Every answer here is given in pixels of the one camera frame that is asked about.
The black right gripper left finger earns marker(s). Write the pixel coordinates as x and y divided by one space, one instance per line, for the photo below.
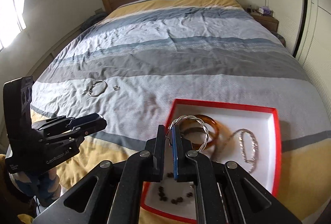
156 147

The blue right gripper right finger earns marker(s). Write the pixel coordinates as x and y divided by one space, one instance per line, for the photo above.
182 165

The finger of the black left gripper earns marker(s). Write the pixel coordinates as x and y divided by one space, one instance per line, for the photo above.
64 135

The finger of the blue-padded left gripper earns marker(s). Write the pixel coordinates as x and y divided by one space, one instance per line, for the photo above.
63 123

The dark olive bangle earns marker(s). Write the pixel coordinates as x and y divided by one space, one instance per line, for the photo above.
196 136

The silver thin bangle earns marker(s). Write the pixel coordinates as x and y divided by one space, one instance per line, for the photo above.
97 88

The blue white gloved hand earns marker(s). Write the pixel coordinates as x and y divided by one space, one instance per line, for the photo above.
45 187

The red shallow box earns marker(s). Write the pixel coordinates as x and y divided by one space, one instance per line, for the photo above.
249 135

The bright window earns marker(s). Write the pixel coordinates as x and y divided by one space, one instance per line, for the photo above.
12 22

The striped bed cover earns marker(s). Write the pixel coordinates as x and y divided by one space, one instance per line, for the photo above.
152 52

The wooden nightstand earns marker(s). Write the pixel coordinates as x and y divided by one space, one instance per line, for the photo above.
269 22

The white wardrobe doors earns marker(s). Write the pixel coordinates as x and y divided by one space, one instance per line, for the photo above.
305 25

